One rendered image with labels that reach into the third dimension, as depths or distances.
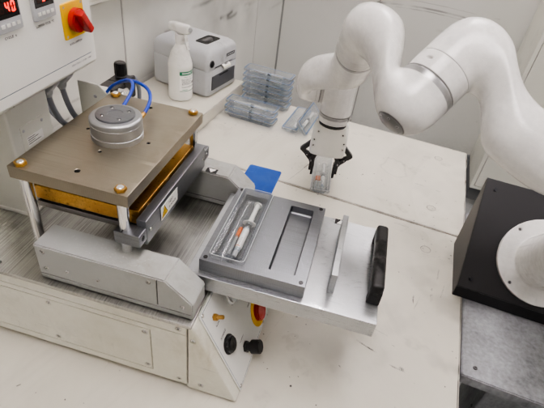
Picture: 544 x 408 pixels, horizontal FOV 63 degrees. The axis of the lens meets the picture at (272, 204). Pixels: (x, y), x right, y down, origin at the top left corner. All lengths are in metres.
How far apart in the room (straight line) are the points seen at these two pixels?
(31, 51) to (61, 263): 0.31
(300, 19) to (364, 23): 2.28
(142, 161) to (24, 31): 0.24
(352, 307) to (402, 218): 0.61
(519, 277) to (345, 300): 0.52
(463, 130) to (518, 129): 2.42
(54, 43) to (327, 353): 0.72
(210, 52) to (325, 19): 1.56
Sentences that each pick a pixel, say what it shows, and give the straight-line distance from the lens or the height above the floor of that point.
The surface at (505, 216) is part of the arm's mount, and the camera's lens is 1.13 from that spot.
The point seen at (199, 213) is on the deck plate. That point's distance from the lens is 0.86.
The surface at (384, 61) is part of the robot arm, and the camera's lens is 0.75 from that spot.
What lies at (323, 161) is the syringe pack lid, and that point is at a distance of 1.37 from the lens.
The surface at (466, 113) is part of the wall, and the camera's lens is 3.11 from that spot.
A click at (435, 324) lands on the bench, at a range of 1.03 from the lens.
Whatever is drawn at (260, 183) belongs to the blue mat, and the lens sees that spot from 1.26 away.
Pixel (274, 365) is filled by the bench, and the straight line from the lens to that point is 0.86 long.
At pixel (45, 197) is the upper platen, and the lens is 0.75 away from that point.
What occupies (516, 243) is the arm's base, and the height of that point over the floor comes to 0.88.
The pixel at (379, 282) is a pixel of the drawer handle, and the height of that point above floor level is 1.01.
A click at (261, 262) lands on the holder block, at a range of 0.68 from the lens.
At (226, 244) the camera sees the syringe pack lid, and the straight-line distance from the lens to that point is 0.69.
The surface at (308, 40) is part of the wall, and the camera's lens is 3.10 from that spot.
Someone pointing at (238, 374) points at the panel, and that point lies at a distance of 0.82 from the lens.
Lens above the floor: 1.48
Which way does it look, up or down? 38 degrees down
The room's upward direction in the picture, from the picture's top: 8 degrees clockwise
